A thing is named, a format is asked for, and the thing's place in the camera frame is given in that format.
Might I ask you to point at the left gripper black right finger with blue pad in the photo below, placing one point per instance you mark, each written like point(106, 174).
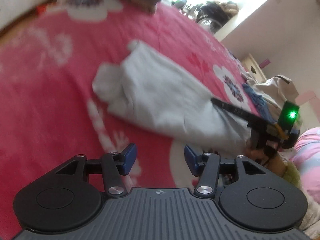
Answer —
point(207, 167)

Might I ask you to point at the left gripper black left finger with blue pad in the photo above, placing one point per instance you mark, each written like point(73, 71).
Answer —
point(112, 166)

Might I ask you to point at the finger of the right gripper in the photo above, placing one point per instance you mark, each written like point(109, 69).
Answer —
point(235, 109)

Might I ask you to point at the light grey garment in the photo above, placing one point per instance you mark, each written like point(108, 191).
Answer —
point(153, 92)

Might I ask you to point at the person's right hand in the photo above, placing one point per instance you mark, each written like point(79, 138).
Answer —
point(274, 164)

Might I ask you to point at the blue garment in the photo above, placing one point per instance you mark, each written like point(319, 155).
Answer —
point(259, 103)

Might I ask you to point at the beige cloth bag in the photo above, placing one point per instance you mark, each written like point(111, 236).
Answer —
point(275, 91)

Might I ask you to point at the pink pastel pajama sleeve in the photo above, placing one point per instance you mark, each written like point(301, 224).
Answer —
point(307, 161)

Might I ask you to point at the cream cabinet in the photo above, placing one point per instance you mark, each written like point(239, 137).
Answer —
point(251, 65)

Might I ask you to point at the pink floral bed sheet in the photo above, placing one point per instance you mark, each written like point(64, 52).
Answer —
point(49, 112)

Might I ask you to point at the dark clutter by window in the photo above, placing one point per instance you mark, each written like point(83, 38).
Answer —
point(211, 16)

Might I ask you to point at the red box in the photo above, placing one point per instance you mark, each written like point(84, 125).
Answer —
point(40, 9)

